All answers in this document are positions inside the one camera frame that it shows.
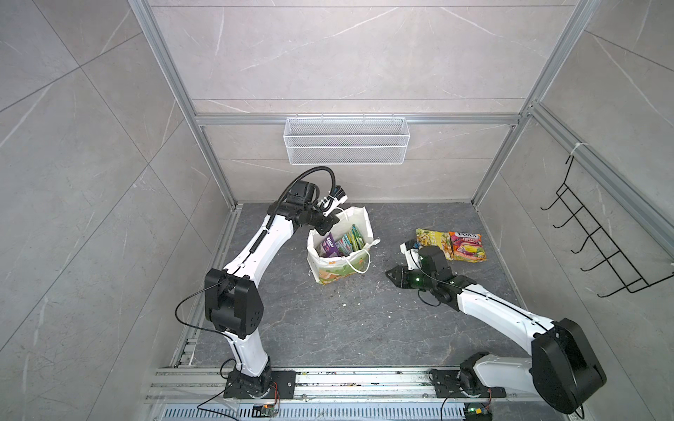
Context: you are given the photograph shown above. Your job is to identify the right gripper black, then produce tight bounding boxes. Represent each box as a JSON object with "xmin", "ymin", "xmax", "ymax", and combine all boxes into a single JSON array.
[{"xmin": 384, "ymin": 265, "xmax": 436, "ymax": 293}]

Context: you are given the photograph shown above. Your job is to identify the white paper gift bag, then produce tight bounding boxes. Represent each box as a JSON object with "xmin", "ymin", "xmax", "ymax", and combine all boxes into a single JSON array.
[{"xmin": 307, "ymin": 207, "xmax": 380, "ymax": 285}]

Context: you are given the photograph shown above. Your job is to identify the Fox's fruits candy packet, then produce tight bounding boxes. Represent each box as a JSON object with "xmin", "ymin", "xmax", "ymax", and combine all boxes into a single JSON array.
[{"xmin": 450, "ymin": 233, "xmax": 486, "ymax": 263}]

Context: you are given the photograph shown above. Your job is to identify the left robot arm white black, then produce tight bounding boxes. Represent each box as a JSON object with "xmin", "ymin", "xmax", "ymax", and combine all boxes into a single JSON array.
[{"xmin": 174, "ymin": 166, "xmax": 347, "ymax": 397}]

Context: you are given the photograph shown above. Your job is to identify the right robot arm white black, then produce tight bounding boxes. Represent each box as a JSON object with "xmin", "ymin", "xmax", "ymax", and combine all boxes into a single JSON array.
[{"xmin": 385, "ymin": 241, "xmax": 607, "ymax": 416}]

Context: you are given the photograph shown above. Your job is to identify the purple Fox's berries packet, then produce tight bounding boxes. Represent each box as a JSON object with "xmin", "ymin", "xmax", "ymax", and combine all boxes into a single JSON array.
[{"xmin": 318, "ymin": 233, "xmax": 342, "ymax": 258}]

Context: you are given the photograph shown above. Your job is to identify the teal cherry mint packet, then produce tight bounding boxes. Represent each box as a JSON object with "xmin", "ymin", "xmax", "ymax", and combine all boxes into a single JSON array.
[{"xmin": 335, "ymin": 234, "xmax": 353, "ymax": 257}]

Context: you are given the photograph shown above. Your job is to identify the green snack packet rightmost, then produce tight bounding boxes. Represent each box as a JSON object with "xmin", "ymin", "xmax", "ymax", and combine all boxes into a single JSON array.
[{"xmin": 351, "ymin": 225, "xmax": 367, "ymax": 251}]

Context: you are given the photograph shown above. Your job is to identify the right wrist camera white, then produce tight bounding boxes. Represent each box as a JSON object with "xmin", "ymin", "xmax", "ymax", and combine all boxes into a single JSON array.
[{"xmin": 400, "ymin": 240, "xmax": 421, "ymax": 270}]

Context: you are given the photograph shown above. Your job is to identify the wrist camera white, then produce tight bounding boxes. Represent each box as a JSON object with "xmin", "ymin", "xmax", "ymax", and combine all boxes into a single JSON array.
[
  {"xmin": 400, "ymin": 240, "xmax": 421, "ymax": 270},
  {"xmin": 315, "ymin": 185, "xmax": 348, "ymax": 216}
]

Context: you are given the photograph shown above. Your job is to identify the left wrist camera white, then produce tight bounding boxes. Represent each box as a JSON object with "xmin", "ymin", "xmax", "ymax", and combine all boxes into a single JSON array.
[{"xmin": 315, "ymin": 185, "xmax": 348, "ymax": 216}]

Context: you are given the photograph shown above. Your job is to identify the white wire mesh basket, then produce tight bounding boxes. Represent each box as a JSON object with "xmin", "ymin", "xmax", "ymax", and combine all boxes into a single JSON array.
[{"xmin": 283, "ymin": 117, "xmax": 411, "ymax": 166}]

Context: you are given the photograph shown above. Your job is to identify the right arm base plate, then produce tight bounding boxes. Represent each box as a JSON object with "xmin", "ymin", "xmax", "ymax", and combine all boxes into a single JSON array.
[{"xmin": 428, "ymin": 368, "xmax": 507, "ymax": 399}]

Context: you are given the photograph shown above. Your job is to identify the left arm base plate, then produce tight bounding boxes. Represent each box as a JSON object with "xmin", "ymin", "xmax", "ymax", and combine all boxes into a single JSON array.
[{"xmin": 223, "ymin": 370, "xmax": 297, "ymax": 399}]

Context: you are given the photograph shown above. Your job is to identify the aluminium rail frame front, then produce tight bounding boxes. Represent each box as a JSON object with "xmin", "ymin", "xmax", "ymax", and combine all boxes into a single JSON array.
[{"xmin": 141, "ymin": 367, "xmax": 566, "ymax": 420}]

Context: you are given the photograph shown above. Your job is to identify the black wire hook rack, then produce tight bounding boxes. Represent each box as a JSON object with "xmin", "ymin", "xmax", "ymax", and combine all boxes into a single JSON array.
[{"xmin": 540, "ymin": 155, "xmax": 673, "ymax": 299}]

